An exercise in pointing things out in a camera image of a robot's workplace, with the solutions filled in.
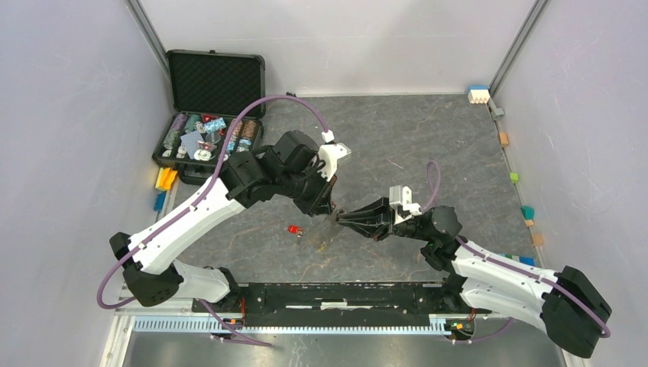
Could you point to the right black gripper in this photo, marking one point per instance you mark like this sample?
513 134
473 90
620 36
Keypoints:
374 211

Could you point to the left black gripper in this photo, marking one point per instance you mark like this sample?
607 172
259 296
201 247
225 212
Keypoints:
321 202

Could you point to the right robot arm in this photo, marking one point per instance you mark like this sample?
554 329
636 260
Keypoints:
565 305

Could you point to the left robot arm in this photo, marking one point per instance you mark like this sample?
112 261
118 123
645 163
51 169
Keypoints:
295 167

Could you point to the small red tag key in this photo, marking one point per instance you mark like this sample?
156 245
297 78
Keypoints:
296 230

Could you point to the teal cube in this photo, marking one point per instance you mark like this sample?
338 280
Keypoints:
528 212

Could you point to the orange wooden cube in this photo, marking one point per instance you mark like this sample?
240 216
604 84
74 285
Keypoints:
503 139

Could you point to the yellow orange toy block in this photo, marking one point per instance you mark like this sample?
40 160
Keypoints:
165 179

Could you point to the black poker chip case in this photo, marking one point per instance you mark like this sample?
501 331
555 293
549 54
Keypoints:
209 90

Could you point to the blue green lego stack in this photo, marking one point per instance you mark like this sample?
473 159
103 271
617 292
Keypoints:
518 260

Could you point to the grey block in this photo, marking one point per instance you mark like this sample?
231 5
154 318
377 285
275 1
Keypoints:
496 113

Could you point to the white blue toy block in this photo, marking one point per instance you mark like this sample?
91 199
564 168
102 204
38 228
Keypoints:
478 94

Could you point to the tan wooden cube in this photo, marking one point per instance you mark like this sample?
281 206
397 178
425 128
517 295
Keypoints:
537 239

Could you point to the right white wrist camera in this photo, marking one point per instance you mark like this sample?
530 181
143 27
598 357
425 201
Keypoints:
401 202

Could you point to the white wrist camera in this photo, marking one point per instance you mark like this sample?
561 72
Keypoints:
333 154
401 202

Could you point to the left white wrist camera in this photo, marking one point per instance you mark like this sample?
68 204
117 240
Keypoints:
333 154

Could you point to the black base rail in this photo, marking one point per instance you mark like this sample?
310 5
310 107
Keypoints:
356 304

